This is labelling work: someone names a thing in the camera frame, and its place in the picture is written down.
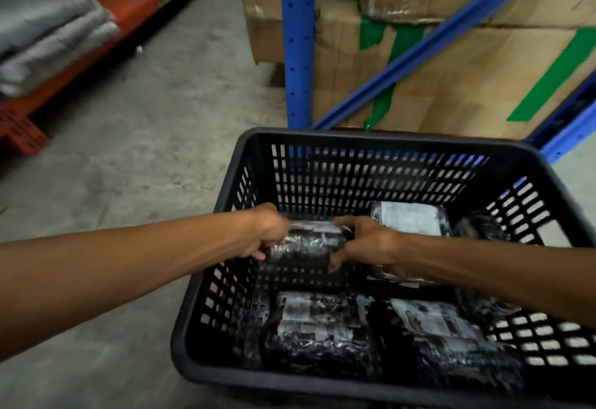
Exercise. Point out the person's left hand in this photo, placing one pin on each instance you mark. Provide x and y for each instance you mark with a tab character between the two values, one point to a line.
265	229

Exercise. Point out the person's right hand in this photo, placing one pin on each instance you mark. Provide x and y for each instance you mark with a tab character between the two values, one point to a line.
372	245

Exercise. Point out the black plastic basket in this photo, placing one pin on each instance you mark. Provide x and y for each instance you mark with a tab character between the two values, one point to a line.
372	136

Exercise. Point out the person's left forearm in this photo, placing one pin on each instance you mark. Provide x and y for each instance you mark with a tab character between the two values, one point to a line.
116	273

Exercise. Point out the person's right forearm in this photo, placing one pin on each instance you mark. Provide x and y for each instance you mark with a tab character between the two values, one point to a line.
503	273

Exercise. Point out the blue metal shelf rack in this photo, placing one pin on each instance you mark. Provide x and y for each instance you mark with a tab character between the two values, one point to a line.
298	50

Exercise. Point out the taped brown cardboard box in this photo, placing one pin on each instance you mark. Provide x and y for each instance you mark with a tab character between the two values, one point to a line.
265	40

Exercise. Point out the cardboard box with green tape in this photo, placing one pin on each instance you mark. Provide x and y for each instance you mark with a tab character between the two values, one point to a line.
465	78

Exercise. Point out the orange shelf beam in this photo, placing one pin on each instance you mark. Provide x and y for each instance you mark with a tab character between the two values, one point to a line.
130	8

